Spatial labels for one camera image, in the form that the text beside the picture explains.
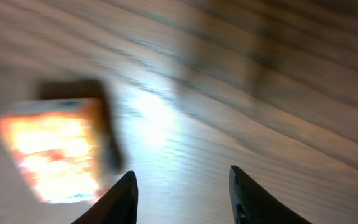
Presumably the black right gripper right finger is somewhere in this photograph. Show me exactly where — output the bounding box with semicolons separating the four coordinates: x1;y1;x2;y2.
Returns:
229;166;310;224

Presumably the orange tissue packet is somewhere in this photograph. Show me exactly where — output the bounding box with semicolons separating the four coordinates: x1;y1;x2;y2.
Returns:
0;98;117;205

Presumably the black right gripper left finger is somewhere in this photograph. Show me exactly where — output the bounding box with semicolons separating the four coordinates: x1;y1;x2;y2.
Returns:
72;171;139;224

